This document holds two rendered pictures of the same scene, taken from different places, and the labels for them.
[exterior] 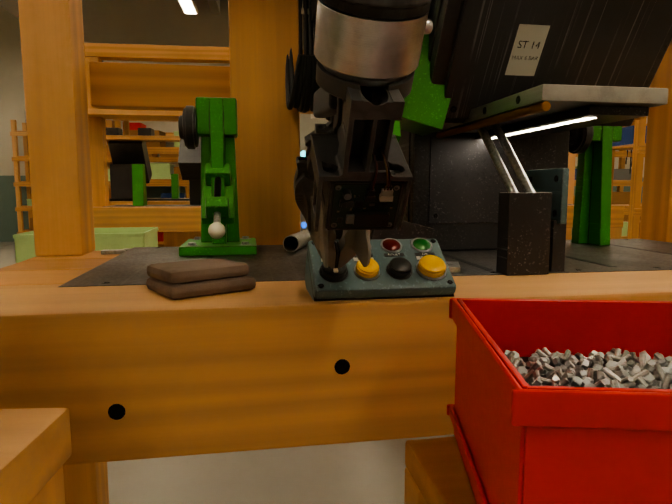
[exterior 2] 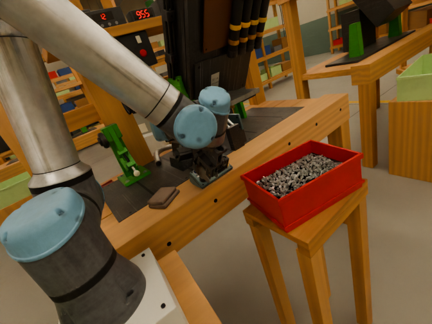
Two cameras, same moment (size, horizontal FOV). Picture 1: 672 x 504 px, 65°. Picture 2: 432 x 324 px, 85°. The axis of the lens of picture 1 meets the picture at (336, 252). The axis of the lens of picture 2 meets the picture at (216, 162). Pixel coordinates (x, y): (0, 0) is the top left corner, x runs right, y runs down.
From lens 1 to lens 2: 0.41 m
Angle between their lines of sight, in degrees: 26
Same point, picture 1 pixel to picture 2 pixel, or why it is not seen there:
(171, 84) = (71, 120)
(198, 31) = not seen: outside the picture
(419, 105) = not seen: hidden behind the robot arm
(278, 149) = (130, 129)
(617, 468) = (294, 204)
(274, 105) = (121, 114)
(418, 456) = (248, 213)
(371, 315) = (217, 184)
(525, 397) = (279, 202)
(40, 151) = not seen: hidden behind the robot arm
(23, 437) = (178, 260)
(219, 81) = (90, 111)
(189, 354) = (180, 220)
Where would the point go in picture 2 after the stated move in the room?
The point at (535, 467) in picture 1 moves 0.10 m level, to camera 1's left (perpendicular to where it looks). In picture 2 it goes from (283, 210) to (254, 229)
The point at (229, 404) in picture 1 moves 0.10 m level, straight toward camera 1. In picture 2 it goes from (194, 225) to (211, 236)
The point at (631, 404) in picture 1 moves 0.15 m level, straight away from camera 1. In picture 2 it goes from (294, 194) to (281, 168)
